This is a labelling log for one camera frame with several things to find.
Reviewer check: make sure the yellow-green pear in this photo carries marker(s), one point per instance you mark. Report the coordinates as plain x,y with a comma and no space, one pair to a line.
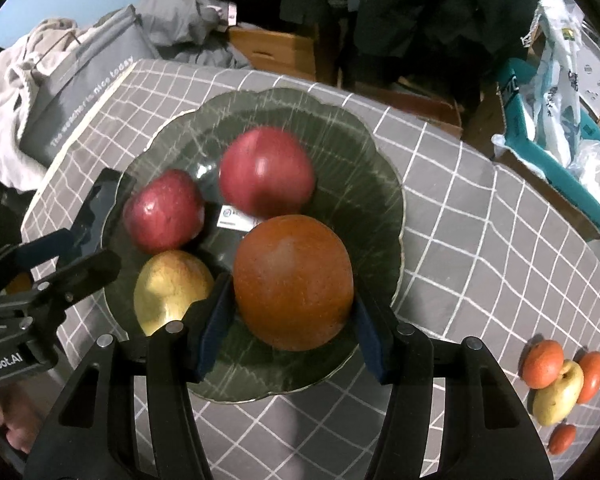
172,290
557,397

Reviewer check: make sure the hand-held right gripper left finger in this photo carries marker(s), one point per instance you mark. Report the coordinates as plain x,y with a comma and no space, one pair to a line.
215,325

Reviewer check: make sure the grey checked tablecloth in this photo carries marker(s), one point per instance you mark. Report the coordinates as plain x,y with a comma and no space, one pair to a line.
455,260

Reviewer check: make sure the large black coat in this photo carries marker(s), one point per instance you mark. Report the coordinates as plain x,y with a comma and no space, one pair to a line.
430,10

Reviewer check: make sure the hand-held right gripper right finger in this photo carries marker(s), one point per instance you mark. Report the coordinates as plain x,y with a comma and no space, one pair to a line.
372,345

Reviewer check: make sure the teal box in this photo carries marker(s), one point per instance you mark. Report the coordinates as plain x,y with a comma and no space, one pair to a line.
535,160

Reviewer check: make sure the wooden drawer box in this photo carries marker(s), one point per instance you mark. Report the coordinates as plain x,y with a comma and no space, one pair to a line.
275,50

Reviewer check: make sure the flat cardboard box red label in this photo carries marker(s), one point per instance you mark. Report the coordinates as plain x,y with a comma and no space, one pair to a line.
430,110

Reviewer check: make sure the brown cardboard box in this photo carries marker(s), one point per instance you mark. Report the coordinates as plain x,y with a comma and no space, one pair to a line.
485,120

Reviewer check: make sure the beige blanket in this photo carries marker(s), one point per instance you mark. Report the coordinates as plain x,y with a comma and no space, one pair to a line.
10,90

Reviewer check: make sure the printed white plastic bag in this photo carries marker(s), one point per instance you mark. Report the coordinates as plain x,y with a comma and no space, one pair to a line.
560,85

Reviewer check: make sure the red apple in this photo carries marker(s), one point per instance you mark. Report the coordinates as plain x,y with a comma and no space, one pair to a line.
162,210
267,172

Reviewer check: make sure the grey clothing pile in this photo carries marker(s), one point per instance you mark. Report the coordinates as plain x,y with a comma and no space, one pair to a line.
175,15

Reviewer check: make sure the grey tote bag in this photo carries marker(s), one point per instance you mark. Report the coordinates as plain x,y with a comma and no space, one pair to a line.
80,85

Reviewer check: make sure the person's left hand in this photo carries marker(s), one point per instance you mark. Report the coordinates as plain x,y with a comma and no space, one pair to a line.
5,417

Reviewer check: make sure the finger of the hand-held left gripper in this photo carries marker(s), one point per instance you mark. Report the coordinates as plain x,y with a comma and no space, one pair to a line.
80,272
97,210

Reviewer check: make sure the orange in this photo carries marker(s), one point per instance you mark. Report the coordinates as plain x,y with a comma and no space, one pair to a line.
562,439
542,364
292,282
592,377

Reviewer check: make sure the clear plastic bag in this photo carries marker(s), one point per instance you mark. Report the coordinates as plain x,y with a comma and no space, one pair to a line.
597,170

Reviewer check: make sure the green scalloped glass plate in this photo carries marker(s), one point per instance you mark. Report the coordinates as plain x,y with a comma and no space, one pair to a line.
350,170

